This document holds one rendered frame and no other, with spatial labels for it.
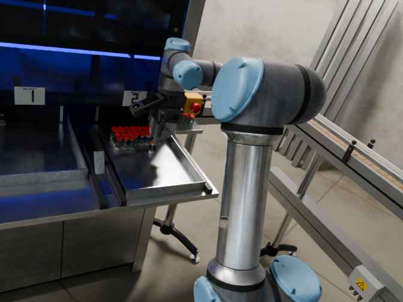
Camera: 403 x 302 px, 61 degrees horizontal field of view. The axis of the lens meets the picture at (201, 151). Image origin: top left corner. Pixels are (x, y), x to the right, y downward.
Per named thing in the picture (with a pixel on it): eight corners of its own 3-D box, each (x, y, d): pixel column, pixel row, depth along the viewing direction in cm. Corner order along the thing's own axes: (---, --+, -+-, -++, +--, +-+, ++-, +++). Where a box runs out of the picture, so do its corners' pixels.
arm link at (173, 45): (170, 43, 97) (163, 34, 103) (163, 79, 102) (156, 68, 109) (196, 47, 100) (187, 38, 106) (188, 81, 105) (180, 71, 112)
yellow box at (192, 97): (177, 105, 142) (180, 90, 138) (192, 106, 146) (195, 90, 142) (184, 114, 137) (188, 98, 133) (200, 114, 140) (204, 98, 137)
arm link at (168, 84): (165, 79, 103) (155, 69, 109) (162, 93, 105) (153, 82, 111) (187, 80, 107) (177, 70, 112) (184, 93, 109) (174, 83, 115)
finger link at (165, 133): (170, 148, 119) (175, 124, 115) (155, 149, 116) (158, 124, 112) (167, 144, 121) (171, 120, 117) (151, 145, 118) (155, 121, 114)
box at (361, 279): (345, 280, 152) (355, 266, 148) (352, 277, 155) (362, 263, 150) (367, 303, 144) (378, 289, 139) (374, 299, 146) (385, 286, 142)
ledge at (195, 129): (162, 118, 151) (164, 114, 150) (188, 118, 158) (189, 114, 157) (175, 134, 142) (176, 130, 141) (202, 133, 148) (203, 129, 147)
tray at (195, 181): (97, 137, 122) (98, 129, 120) (164, 135, 135) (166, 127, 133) (125, 199, 98) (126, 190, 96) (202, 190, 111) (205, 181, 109)
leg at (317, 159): (259, 249, 210) (310, 144, 171) (271, 246, 214) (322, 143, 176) (268, 260, 203) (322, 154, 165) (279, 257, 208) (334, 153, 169)
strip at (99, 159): (92, 166, 107) (93, 151, 104) (101, 166, 108) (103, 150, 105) (102, 196, 97) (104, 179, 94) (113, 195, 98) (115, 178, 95)
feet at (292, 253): (229, 265, 203) (236, 249, 196) (291, 248, 228) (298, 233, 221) (236, 276, 197) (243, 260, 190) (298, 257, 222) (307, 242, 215)
